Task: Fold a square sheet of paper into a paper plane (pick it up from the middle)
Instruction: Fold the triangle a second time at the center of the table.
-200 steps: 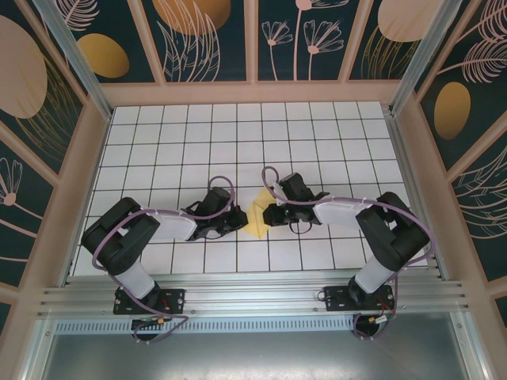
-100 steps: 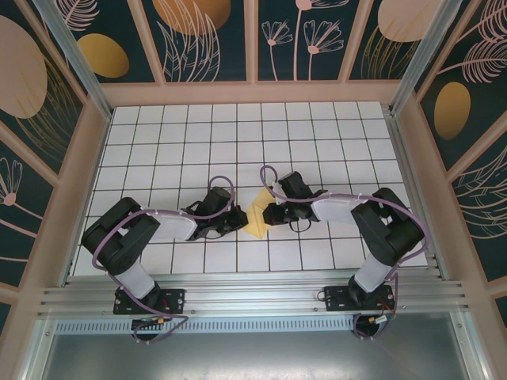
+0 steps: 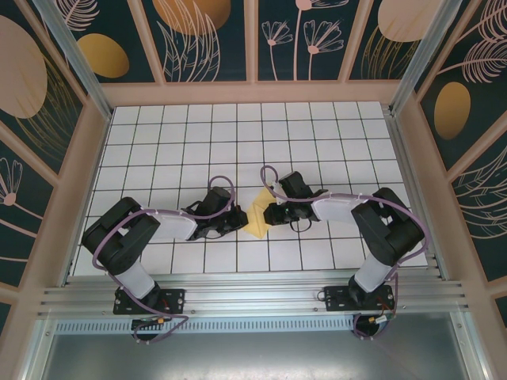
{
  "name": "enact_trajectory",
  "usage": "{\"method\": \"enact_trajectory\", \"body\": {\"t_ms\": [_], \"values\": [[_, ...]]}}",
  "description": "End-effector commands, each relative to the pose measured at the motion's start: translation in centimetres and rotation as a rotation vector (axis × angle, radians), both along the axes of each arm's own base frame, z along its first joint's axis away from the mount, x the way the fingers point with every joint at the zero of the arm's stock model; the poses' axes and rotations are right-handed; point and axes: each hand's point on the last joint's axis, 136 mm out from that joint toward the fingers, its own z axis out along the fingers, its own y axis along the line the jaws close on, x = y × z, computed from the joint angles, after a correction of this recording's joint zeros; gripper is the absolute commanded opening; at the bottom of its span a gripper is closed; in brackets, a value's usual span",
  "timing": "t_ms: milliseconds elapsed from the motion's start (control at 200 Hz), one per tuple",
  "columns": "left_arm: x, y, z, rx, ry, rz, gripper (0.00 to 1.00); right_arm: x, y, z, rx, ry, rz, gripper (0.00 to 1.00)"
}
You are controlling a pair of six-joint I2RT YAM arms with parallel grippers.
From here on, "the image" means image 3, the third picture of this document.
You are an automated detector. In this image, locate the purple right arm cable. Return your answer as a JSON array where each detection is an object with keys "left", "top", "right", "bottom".
[{"left": 259, "top": 165, "right": 431, "bottom": 342}]

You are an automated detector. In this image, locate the aluminium side rail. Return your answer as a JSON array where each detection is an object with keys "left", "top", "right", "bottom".
[{"left": 386, "top": 114, "right": 447, "bottom": 280}]

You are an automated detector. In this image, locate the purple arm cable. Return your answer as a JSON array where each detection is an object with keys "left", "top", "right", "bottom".
[
  {"left": 259, "top": 165, "right": 431, "bottom": 342},
  {"left": 91, "top": 175, "right": 238, "bottom": 346}
]

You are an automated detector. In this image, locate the aluminium corner post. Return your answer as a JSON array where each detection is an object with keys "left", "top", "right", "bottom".
[
  {"left": 389, "top": 0, "right": 452, "bottom": 116},
  {"left": 32, "top": 0, "right": 112, "bottom": 122}
]

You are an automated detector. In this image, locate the slotted metal cable duct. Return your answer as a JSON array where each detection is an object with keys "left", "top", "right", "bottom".
[{"left": 55, "top": 318, "right": 357, "bottom": 334}]

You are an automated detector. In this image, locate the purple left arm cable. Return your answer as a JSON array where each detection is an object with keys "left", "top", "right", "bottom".
[{"left": 91, "top": 175, "right": 238, "bottom": 346}]

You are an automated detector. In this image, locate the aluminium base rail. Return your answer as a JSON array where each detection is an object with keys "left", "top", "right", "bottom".
[{"left": 37, "top": 272, "right": 471, "bottom": 317}]

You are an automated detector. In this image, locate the grey metal sheet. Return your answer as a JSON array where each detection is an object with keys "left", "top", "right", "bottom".
[{"left": 35, "top": 332, "right": 488, "bottom": 380}]

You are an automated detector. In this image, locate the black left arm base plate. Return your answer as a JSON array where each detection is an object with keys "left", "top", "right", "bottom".
[{"left": 113, "top": 287, "right": 187, "bottom": 316}]

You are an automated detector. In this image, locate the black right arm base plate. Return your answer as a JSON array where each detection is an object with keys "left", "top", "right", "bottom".
[{"left": 323, "top": 284, "right": 398, "bottom": 312}]

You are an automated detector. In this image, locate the pale yellow paper sheet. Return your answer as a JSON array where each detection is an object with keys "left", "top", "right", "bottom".
[{"left": 243, "top": 185, "right": 278, "bottom": 239}]

